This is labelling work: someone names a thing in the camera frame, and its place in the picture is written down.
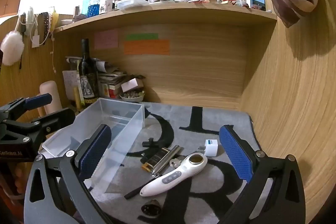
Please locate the green sticky note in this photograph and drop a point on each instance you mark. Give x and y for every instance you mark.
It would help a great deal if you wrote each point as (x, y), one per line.
(141, 37)

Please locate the white charger plug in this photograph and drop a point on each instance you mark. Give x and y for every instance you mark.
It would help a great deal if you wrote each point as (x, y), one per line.
(211, 148)

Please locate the wooden cabinet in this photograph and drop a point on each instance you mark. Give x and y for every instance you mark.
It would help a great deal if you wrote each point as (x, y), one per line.
(9, 5)

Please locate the thin black stick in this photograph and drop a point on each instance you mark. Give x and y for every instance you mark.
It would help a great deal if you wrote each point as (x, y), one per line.
(134, 192)

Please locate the beige mug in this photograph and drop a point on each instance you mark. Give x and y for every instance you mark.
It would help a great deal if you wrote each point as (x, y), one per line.
(50, 92)

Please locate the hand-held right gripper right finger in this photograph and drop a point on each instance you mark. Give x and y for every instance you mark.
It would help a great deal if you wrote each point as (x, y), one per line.
(236, 153)

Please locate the pink sticky note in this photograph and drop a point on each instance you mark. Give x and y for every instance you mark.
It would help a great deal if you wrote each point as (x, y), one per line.
(106, 39)

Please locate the white note paper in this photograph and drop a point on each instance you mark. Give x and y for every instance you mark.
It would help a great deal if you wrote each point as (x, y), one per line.
(70, 82)

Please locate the white bowl of stones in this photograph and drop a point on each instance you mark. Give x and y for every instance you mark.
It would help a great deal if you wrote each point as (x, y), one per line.
(131, 97)

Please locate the white handheld massager device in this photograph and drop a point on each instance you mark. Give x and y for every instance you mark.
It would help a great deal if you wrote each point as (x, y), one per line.
(168, 179)

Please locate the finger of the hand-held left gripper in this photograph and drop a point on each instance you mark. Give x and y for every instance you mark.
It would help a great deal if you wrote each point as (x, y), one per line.
(39, 100)
(57, 117)

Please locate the black flat pouch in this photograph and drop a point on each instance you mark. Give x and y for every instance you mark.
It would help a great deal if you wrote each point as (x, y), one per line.
(143, 159)

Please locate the silver metal tube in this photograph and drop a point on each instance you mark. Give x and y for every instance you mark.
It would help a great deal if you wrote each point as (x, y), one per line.
(165, 159)

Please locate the blue glass bottle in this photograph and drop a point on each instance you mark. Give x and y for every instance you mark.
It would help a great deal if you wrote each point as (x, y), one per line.
(94, 7)

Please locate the small white box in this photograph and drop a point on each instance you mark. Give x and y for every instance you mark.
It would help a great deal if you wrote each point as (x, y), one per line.
(131, 85)

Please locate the grey mat with black letters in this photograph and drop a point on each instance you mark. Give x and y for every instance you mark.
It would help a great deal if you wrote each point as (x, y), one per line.
(199, 113)

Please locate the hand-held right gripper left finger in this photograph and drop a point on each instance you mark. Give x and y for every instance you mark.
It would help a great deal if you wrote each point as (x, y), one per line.
(93, 153)

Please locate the dark wine bottle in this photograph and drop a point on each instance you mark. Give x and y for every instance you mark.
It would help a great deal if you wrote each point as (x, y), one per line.
(85, 66)

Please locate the black clip mount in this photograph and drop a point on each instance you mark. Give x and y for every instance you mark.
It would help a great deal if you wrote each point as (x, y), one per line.
(150, 142)

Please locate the orange sticky note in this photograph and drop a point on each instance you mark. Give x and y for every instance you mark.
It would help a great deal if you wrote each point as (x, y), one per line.
(147, 47)

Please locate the dark round perforated object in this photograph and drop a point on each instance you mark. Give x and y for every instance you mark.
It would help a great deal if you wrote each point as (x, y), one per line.
(151, 209)

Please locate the clear plastic storage box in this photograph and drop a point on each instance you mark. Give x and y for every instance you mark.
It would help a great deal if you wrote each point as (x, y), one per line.
(120, 113)

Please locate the white bath pouf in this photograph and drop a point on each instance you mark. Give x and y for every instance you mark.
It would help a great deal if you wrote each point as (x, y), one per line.
(10, 48)

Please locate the stack of books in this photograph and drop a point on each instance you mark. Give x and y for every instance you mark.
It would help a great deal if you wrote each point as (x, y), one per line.
(113, 79)

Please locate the rolled magazine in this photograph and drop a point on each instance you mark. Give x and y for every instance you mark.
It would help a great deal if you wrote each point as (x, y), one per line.
(101, 65)

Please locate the white plastic tray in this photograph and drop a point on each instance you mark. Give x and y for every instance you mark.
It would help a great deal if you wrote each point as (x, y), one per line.
(132, 2)

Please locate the black gold cosmetic tube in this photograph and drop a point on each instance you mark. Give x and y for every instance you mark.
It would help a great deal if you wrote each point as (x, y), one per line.
(155, 158)

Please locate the teal bottle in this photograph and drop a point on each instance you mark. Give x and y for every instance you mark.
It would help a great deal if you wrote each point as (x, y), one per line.
(86, 6)

